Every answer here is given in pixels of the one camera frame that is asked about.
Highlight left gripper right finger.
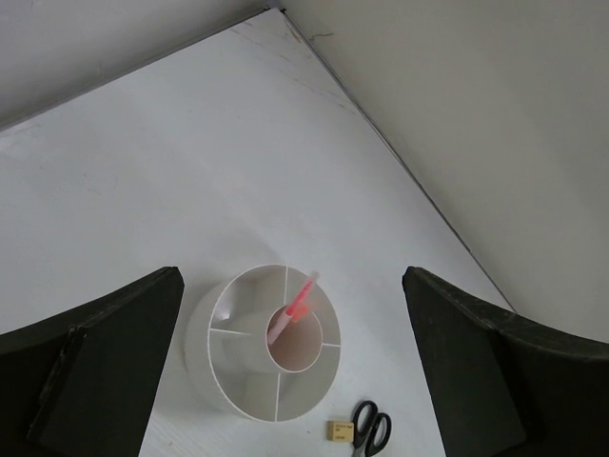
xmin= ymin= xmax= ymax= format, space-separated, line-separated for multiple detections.
xmin=403 ymin=267 xmax=608 ymax=456

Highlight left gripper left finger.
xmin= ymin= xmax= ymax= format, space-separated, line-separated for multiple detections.
xmin=1 ymin=267 xmax=185 ymax=456

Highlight thin red pen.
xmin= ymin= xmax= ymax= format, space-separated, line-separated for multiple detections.
xmin=266 ymin=271 xmax=320 ymax=347

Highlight small yellow eraser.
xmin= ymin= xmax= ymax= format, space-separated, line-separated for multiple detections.
xmin=326 ymin=420 xmax=355 ymax=443

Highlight white round divided organizer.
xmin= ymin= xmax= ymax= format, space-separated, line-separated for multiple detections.
xmin=185 ymin=265 xmax=341 ymax=423

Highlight black handled scissors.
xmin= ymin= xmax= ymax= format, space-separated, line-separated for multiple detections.
xmin=352 ymin=400 xmax=393 ymax=457

